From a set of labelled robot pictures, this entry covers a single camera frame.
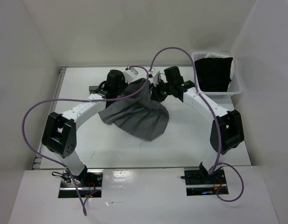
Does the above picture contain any grey pleated skirt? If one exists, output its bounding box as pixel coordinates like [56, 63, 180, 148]
[89, 78, 170, 141]

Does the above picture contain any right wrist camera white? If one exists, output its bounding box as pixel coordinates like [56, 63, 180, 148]
[149, 68, 161, 86]

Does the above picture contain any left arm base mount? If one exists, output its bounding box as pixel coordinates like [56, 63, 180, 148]
[51, 169, 103, 198]

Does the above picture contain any black skirt in basket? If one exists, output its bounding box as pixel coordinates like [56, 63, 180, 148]
[195, 57, 233, 92]

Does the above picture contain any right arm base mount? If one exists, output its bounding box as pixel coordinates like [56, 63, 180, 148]
[180, 168, 229, 196]

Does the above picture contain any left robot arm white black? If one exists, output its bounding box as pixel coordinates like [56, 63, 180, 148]
[41, 70, 128, 187]

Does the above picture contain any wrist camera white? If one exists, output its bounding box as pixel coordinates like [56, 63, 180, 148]
[123, 66, 138, 84]
[149, 68, 161, 86]

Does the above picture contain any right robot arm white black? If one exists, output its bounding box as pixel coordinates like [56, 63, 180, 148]
[149, 66, 244, 183]

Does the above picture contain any white plastic basket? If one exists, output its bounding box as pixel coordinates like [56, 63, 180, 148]
[191, 51, 242, 97]

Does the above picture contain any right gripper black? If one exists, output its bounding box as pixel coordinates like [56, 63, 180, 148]
[150, 78, 173, 103]

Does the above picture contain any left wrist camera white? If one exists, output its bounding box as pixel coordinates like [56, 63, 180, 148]
[123, 66, 138, 84]

